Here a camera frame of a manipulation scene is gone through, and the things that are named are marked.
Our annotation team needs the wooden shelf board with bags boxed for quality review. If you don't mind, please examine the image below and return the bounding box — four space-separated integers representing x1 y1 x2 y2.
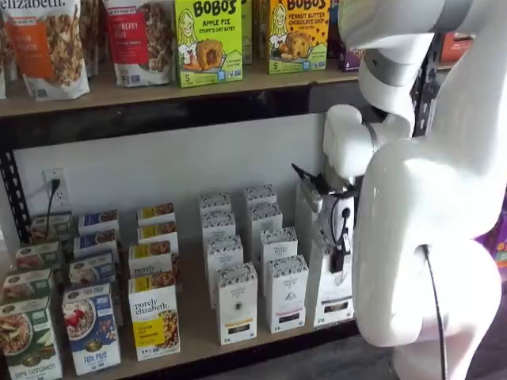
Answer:
0 59 452 118

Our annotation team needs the white yellow Purely Elizabeth box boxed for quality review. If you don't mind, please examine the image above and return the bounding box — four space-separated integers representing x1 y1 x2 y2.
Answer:
136 202 177 226
136 221 179 246
128 271 183 362
128 240 181 280

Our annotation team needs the green apple cinnamon oatmeal box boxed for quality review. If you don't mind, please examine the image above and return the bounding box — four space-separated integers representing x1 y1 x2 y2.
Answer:
15 240 63 272
0 296 64 380
2 268 55 304
29 211 74 243

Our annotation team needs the white floral box pink strip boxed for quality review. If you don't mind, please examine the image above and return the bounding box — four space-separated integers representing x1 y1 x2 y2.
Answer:
265 255 310 334
259 226 299 298
243 184 278 209
248 203 284 260

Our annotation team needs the clear granola bag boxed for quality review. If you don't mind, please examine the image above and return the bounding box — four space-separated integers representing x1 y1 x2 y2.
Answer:
78 0 110 78
0 19 19 100

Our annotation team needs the white wall outlet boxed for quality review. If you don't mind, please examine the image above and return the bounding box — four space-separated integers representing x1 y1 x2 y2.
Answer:
42 168 68 207

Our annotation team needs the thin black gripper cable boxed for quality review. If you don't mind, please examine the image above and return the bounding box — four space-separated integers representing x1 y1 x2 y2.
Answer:
328 192 353 241

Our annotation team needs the yellow Bobo's peanut butter box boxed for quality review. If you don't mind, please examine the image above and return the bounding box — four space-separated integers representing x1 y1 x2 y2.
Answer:
269 0 332 75

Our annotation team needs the black metal shelf frame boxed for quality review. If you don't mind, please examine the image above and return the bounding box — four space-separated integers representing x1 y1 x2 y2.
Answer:
0 33 455 380

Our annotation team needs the orange snack box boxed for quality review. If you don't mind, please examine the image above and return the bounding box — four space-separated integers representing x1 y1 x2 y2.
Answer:
439 31 475 64

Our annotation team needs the dark purple snack box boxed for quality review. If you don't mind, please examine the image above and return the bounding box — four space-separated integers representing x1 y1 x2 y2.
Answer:
329 0 364 74

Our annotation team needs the blue flax plus oatmeal box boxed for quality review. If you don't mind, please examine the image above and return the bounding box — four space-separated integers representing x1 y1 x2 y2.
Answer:
73 229 120 258
62 283 123 377
77 208 120 234
69 249 116 286

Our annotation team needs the white floral box yellow strip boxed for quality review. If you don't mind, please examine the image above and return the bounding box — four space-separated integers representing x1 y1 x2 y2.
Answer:
200 211 238 242
197 192 233 217
215 263 259 346
204 235 245 310

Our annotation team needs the orange label granola bag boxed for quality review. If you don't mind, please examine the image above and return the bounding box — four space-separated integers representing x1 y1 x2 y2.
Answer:
0 0 91 102

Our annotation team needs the wooden shelf board with boxes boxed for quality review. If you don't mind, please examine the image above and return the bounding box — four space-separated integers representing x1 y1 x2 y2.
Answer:
59 213 360 380

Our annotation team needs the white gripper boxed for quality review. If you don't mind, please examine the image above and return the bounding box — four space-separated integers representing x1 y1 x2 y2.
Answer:
318 192 356 274

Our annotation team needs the white floral box green strip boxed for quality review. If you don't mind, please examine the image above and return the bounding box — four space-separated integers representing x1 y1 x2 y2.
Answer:
304 197 326 238
295 180 322 222
314 233 354 329

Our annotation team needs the purple box orange print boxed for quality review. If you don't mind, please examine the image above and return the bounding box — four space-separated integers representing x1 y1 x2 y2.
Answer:
473 229 507 283

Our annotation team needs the black plug with cable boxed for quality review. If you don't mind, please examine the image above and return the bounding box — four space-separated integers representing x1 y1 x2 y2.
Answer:
45 178 62 241

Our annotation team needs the green Bobo's apple pie box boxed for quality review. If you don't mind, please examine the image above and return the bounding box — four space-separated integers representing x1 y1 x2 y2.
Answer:
173 0 243 89
241 0 254 67

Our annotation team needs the red label granola bag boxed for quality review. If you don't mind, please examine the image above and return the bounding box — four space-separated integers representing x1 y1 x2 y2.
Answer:
105 0 177 88

